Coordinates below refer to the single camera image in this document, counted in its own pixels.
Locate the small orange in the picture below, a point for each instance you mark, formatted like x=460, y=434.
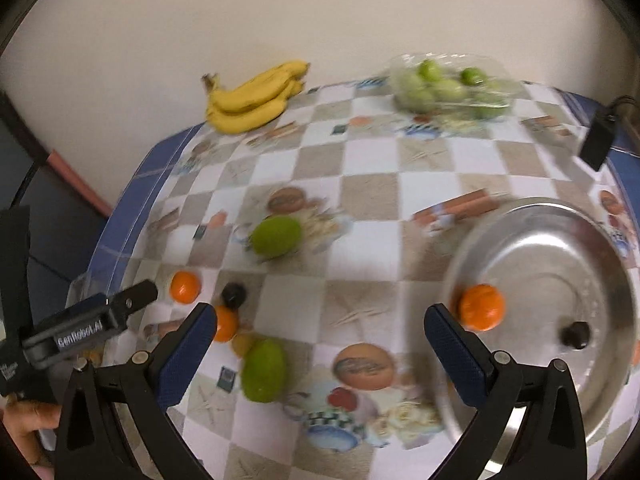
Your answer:
x=185, y=286
x=481, y=306
x=226, y=324

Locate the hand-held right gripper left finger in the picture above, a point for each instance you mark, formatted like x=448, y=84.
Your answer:
x=187, y=355

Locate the small yellow loquat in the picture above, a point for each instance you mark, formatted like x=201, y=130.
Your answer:
x=243, y=344

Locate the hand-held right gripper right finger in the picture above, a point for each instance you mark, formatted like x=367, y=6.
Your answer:
x=452, y=355

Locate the pile of small green apples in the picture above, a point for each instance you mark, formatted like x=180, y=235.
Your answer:
x=425, y=95

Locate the person's left hand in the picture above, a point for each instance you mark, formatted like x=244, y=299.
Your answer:
x=30, y=417

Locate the checkered printed tablecloth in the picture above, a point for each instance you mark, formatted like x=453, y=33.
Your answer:
x=370, y=160

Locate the yellow banana bunch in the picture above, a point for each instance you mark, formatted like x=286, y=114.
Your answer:
x=250, y=115

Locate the clear plastic clamshell container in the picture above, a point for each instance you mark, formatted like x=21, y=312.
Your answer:
x=495, y=67

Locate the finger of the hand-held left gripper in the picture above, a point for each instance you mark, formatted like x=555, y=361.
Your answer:
x=135, y=300

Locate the oval green fruit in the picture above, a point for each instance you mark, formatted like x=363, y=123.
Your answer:
x=276, y=237
x=263, y=370

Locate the clear plastic bag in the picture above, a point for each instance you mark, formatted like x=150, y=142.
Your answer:
x=87, y=285

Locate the black power adapter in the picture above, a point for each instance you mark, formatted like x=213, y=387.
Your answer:
x=597, y=140

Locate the round steel basin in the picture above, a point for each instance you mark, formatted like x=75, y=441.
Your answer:
x=540, y=270

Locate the dark plum with stem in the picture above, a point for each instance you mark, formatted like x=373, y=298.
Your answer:
x=575, y=335

